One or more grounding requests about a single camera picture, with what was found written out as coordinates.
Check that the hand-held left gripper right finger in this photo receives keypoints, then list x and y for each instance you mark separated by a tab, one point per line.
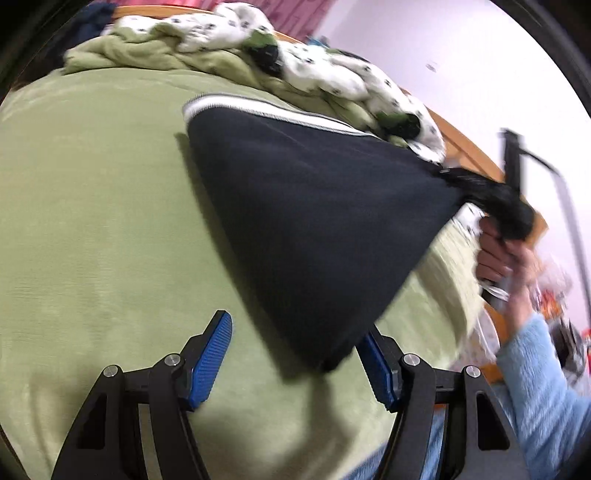
375	367

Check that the black pants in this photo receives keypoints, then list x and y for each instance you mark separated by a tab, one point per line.
314	221

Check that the wooden bed frame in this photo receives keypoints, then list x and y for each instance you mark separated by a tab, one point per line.
466	143

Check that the person's right forearm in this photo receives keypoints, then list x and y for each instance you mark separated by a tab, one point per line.
549	387

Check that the white floral green duvet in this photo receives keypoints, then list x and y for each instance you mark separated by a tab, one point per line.
258	50

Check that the green fleece blanket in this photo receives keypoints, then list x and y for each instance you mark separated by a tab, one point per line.
106	221

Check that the person's right hand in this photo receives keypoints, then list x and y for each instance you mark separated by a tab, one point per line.
517	272

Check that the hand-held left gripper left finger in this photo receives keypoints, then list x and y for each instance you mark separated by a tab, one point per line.
210	355

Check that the teal cloth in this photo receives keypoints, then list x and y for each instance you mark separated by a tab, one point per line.
318	41

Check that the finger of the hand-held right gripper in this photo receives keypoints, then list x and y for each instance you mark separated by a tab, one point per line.
461	177

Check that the navy blue garment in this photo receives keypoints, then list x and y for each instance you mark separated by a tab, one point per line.
92	23

